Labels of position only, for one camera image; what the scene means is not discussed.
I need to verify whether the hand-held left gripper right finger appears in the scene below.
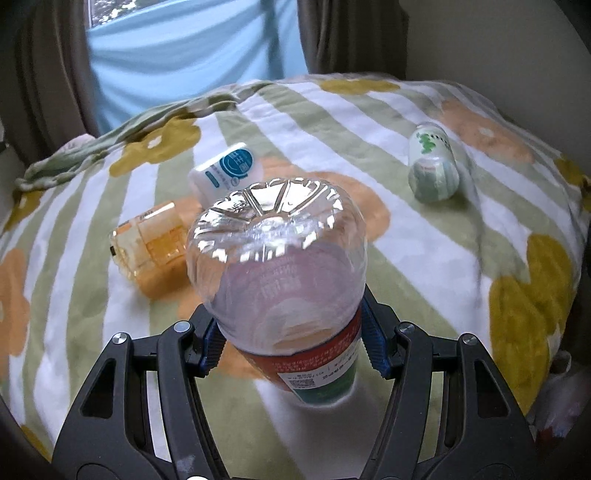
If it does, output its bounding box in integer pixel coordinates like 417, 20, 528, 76
358, 282, 542, 480

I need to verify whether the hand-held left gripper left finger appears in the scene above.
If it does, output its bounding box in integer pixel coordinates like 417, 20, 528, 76
52, 303, 232, 480

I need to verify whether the clear plastic bottle red label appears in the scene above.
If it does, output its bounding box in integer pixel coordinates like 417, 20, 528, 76
185, 176, 369, 406

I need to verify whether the orange plastic bottle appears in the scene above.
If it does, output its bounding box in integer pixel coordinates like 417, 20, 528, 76
109, 201, 192, 298

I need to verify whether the flower striped blanket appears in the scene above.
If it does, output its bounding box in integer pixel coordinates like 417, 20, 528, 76
0, 73, 591, 462

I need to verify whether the white bottle blue label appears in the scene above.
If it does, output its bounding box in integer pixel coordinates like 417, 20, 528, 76
188, 143, 264, 203

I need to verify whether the white bottle green label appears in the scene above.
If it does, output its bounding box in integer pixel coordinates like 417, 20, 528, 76
408, 122, 460, 201

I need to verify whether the light blue curtain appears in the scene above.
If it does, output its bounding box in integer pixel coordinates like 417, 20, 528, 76
83, 0, 309, 137

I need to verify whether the brown curtain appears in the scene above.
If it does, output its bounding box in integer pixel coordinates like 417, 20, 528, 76
0, 0, 100, 162
295, 0, 411, 79

